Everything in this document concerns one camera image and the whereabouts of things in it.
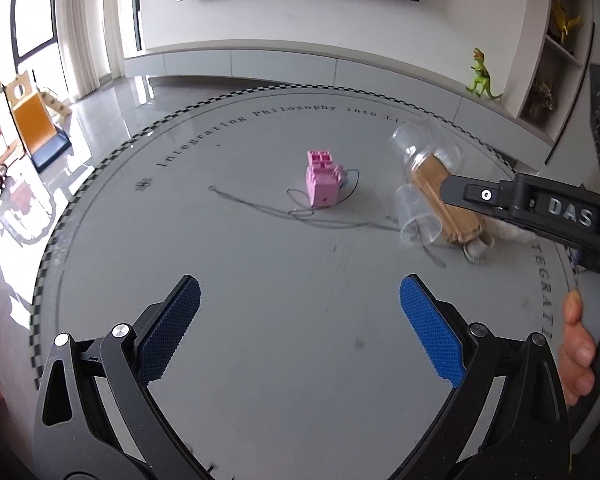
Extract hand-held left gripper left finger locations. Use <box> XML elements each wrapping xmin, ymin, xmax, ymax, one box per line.
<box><xmin>32</xmin><ymin>274</ymin><xmax>202</xmax><ymax>480</ymax></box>

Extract green toy dinosaur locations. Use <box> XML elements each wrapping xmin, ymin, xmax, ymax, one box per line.
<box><xmin>466</xmin><ymin>47</ymin><xmax>503</xmax><ymax>101</ymax></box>

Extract white wall shelf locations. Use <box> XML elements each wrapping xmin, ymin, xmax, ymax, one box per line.
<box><xmin>517</xmin><ymin>0</ymin><xmax>597</xmax><ymax>147</ymax></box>

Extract brown cardboard piece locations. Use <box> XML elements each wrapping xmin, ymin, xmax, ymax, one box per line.
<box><xmin>409</xmin><ymin>154</ymin><xmax>483</xmax><ymax>247</ymax></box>

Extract yellow toy dinosaur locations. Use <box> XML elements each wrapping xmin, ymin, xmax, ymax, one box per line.
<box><xmin>552</xmin><ymin>0</ymin><xmax>583</xmax><ymax>43</ymax></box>

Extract pink toy block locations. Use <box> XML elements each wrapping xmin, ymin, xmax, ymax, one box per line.
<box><xmin>305</xmin><ymin>150</ymin><xmax>349</xmax><ymax>209</ymax></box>

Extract white curtain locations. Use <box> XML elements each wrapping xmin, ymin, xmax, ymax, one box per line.
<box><xmin>55</xmin><ymin>0</ymin><xmax>146</xmax><ymax>97</ymax></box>

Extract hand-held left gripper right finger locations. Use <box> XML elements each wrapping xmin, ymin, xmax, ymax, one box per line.
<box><xmin>400</xmin><ymin>274</ymin><xmax>572</xmax><ymax>480</ymax></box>

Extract children's play slide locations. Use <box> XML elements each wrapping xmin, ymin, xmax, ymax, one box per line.
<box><xmin>5</xmin><ymin>70</ymin><xmax>73</xmax><ymax>173</ymax></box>

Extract white fabric piece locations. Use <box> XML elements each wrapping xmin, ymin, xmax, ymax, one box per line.
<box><xmin>462</xmin><ymin>219</ymin><xmax>537</xmax><ymax>264</ymax></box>

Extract person's right hand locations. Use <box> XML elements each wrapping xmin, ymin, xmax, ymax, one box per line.
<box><xmin>560</xmin><ymin>290</ymin><xmax>597</xmax><ymax>407</ymax></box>

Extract clear plastic cup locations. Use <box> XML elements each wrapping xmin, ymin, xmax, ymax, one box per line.
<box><xmin>396</xmin><ymin>183</ymin><xmax>443</xmax><ymax>246</ymax></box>
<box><xmin>389</xmin><ymin>120</ymin><xmax>463</xmax><ymax>177</ymax></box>

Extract thin grey string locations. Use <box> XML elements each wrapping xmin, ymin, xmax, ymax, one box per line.
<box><xmin>209</xmin><ymin>170</ymin><xmax>447</xmax><ymax>268</ymax></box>

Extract dried flower bunch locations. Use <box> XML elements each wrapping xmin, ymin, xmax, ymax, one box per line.
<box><xmin>527</xmin><ymin>80</ymin><xmax>556</xmax><ymax>111</ymax></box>

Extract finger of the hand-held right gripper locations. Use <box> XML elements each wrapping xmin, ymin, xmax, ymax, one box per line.
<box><xmin>440</xmin><ymin>172</ymin><xmax>517</xmax><ymax>217</ymax></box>

